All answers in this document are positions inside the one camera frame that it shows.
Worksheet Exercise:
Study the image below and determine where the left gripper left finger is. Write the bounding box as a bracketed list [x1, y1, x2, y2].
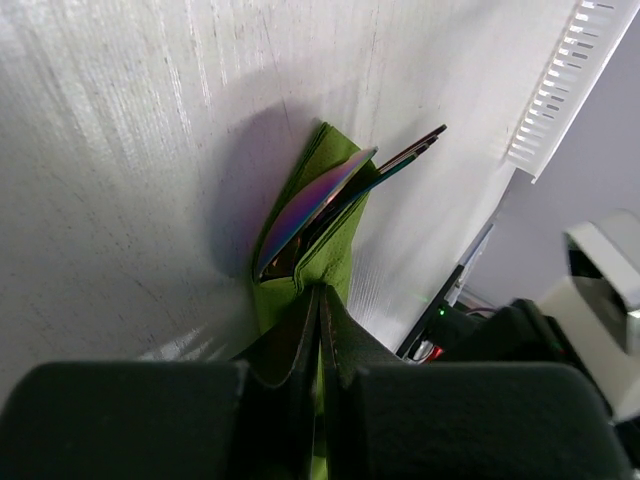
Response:
[1, 288, 319, 479]

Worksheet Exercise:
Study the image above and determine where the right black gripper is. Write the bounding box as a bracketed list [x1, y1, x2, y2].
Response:
[399, 265, 613, 415]

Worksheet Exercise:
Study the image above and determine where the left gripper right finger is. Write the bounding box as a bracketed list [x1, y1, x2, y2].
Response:
[319, 287, 635, 479]

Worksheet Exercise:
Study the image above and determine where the green paper napkin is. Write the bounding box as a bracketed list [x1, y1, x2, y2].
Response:
[229, 121, 372, 480]

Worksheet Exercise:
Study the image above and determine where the iridescent spoon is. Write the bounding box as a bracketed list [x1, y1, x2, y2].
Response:
[253, 147, 378, 280]

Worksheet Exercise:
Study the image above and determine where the white utensil tray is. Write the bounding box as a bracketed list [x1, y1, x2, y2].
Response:
[504, 0, 639, 182]

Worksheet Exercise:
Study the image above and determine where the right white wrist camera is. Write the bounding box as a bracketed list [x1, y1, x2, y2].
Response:
[538, 210, 639, 423]

